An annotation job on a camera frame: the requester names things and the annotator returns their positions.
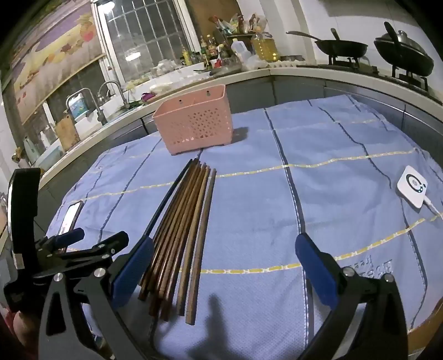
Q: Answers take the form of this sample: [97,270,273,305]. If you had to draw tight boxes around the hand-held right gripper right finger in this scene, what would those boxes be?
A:
[295,233,409,360]

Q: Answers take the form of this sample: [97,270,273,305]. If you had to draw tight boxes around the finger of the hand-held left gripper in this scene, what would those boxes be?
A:
[36,228,86,259]
[34,232,130,278]

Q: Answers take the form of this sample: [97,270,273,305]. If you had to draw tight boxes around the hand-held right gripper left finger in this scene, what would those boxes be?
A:
[38,237,156,360]

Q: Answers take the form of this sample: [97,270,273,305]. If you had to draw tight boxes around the black chopstick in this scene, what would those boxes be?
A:
[143,158,193,240]

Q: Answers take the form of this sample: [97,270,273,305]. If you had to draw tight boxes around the bundle of wooden chopsticks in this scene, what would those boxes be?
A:
[138,158,217,326]

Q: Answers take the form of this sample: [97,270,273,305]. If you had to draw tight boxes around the pink perforated plastic basket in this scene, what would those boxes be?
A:
[152,84,235,156]

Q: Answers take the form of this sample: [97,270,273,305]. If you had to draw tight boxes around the person's left hand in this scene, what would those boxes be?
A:
[4,310,41,348]

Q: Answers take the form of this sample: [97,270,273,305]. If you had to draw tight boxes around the smartphone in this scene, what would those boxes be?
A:
[57,201,84,238]

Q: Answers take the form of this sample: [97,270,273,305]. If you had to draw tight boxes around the pale plastic bottles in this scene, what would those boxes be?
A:
[23,136,53,164]

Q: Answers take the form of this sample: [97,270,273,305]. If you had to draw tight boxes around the wooden cutting board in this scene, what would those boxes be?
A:
[55,116,81,152]

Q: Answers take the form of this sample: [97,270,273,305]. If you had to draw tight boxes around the blue checked cloth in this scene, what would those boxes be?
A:
[45,93,443,360]

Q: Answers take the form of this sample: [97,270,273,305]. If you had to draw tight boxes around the blue label plastic jug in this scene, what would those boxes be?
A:
[69,95,89,120]

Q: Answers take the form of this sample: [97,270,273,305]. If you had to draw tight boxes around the white square device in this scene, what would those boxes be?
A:
[395,165,430,209]

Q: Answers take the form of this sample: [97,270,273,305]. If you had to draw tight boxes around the steel kitchen faucet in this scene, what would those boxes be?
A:
[65,88,108,126]

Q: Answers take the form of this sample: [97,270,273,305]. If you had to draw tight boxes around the curved steel faucet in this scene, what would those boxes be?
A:
[97,80,127,106]

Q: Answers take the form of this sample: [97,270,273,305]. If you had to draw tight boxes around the kitchen counter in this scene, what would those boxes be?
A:
[35,65,443,195]

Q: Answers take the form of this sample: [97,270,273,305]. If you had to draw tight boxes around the gas stove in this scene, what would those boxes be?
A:
[298,55,443,102]

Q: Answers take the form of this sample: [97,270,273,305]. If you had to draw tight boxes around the egg tray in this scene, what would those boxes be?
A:
[268,58,309,68]

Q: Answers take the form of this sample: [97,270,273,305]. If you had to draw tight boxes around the window with metal grille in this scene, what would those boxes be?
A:
[92,0,202,83]

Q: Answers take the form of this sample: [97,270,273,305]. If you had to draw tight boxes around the row of condiment bottles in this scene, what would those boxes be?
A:
[180,34,240,67]

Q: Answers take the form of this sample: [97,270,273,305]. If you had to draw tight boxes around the yellow cooking oil bottle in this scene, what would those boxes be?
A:
[251,33,280,63]

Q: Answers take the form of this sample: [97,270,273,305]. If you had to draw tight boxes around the black wok with lid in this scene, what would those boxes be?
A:
[374,21,435,77]

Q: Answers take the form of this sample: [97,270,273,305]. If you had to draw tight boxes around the white plastic jug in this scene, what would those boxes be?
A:
[231,38,252,65]

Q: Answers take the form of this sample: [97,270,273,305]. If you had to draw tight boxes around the steel wok lid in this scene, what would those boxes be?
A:
[377,30,430,56]

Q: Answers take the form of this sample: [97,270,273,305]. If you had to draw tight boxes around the pile of food packets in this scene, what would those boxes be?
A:
[208,13,269,36]

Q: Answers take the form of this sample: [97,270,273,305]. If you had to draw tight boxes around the white cable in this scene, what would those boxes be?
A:
[420,197,443,217]

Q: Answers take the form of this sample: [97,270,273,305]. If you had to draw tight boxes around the fruit print wall poster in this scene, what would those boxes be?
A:
[10,0,105,122]

